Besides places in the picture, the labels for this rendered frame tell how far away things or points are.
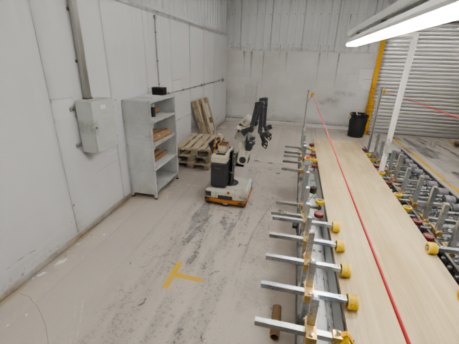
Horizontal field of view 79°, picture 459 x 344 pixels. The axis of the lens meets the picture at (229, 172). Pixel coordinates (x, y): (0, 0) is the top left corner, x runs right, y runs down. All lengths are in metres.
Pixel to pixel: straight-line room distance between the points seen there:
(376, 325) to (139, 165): 3.71
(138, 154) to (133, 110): 0.67
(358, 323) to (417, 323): 0.31
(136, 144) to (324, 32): 7.32
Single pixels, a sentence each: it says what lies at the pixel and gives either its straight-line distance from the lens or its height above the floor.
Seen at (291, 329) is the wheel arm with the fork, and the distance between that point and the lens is 1.54.
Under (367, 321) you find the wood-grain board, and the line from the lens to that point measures 1.77.
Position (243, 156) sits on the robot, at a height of 0.78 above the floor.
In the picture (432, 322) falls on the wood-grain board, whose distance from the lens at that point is 1.94.
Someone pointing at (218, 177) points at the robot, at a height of 0.46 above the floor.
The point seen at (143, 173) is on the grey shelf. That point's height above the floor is 0.43.
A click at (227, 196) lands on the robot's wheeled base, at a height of 0.19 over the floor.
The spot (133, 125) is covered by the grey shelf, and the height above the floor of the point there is 1.19.
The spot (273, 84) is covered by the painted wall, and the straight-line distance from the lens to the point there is 10.02.
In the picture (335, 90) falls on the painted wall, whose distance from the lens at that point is 10.08.
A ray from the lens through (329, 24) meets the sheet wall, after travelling 10.07.
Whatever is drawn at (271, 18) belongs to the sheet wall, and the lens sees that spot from 10.12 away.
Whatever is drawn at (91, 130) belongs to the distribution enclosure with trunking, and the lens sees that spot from 3.61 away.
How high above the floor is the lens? 2.14
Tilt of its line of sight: 22 degrees down
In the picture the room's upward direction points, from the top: 2 degrees clockwise
